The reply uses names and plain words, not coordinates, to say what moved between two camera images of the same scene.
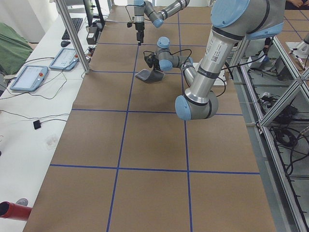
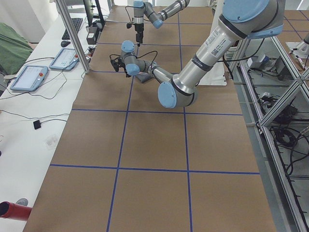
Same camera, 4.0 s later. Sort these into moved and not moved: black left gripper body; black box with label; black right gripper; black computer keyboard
Moved: black left gripper body
Not moved: black box with label; black computer keyboard; black right gripper
